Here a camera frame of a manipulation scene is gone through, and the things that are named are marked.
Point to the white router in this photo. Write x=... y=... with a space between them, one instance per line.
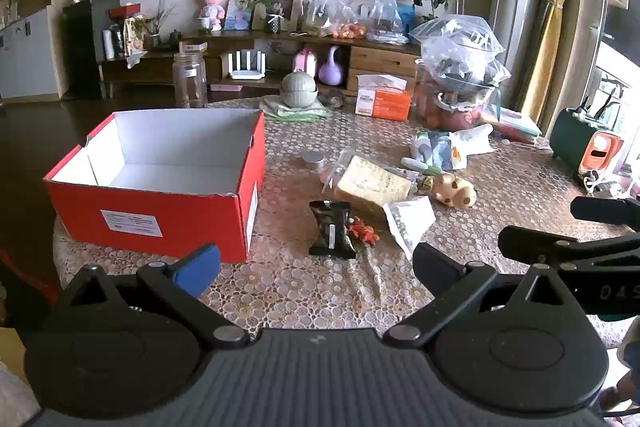
x=245 y=67

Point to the patterned snack bag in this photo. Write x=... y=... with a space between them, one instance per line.
x=134 y=37

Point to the white cupboards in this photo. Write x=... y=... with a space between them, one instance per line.
x=27 y=57

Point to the pink doll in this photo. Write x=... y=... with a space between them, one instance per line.
x=212 y=4

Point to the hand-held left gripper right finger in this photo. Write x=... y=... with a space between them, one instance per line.
x=431 y=266

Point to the white standing air conditioner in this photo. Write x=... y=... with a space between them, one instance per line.
x=515 y=7

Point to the small cardboard box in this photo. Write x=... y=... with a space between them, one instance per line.
x=195 y=47

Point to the clear glass jar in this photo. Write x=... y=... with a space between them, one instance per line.
x=190 y=82

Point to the red shoe box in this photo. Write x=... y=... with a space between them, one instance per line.
x=150 y=217

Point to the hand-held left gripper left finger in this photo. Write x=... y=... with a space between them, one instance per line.
x=197 y=268

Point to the beige dog toy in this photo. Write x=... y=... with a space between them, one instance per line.
x=452 y=191

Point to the orange tissue box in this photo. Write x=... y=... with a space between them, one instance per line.
x=387 y=104

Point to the photo frame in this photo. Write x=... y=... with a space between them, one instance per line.
x=237 y=14
x=287 y=12

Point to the purple gourd vase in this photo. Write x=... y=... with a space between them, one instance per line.
x=331 y=72

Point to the white plastic bag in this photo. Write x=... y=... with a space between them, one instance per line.
x=387 y=14

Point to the clear plastic bag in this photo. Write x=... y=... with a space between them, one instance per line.
x=325 y=12

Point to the pile of oranges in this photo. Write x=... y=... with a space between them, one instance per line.
x=350 y=32

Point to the white and blue packet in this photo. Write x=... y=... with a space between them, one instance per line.
x=442 y=147

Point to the red chair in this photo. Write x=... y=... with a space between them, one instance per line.
x=30 y=279

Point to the pink flat case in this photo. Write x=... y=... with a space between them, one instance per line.
x=223 y=87

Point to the small dark figurine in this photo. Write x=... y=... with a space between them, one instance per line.
x=334 y=98

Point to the clear bag of kitchenware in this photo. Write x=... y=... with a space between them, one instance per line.
x=460 y=52

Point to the green checked cloth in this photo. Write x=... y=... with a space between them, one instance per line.
x=295 y=113

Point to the small potted plant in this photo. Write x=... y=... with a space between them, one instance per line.
x=156 y=29

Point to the wooden television cabinet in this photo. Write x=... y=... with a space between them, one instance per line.
x=380 y=59

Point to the black snack packet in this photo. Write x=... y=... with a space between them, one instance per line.
x=331 y=227

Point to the white plastic packet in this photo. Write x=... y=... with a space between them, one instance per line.
x=407 y=222

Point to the orange and white gadget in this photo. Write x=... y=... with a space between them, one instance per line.
x=600 y=154

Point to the stack of colourful papers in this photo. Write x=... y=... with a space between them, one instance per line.
x=515 y=127

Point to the bag of orange toy pieces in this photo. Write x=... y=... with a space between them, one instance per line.
x=362 y=231

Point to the white paper roll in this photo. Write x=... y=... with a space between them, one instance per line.
x=109 y=44

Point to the small dark teapot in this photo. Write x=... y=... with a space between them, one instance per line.
x=175 y=37

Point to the black tall cabinet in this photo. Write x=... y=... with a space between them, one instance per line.
x=80 y=47

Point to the green pumpkin-shaped pot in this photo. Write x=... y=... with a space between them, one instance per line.
x=299 y=89

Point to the dark green appliance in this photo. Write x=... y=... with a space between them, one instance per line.
x=570 y=137

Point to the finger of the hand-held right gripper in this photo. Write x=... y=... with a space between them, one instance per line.
x=605 y=209
x=530 y=244

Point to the yellow curtain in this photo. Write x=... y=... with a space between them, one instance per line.
x=550 y=32

